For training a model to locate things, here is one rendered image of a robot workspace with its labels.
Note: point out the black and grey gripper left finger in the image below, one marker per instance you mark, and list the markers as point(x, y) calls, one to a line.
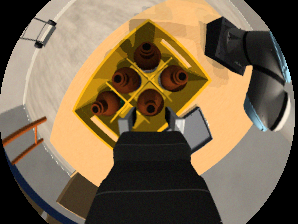
point(126, 123)

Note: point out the yellow crate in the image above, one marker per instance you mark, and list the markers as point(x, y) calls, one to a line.
point(101, 80)

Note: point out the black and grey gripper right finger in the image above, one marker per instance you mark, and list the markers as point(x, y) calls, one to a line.
point(176, 123)

